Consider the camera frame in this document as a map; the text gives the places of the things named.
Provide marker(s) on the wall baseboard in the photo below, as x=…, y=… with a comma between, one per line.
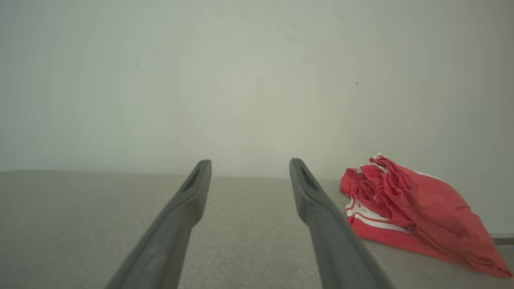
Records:
x=504, y=239

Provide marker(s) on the red white striped jersey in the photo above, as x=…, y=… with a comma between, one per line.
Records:
x=373, y=230

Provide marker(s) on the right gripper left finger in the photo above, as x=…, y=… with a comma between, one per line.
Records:
x=168, y=237

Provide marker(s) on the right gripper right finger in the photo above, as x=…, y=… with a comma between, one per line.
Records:
x=333, y=241

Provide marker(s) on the red shorts white trim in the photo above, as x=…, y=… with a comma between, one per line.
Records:
x=425, y=200

